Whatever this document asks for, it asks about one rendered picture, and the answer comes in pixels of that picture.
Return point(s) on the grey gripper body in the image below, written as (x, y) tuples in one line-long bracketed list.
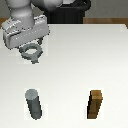
[(23, 30)]

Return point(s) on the grey round peg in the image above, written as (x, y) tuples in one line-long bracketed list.
[(33, 101)]

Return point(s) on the brown square wooden peg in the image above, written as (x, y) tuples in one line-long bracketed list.
[(94, 104)]

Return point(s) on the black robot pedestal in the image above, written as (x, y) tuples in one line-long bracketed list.
[(68, 11)]

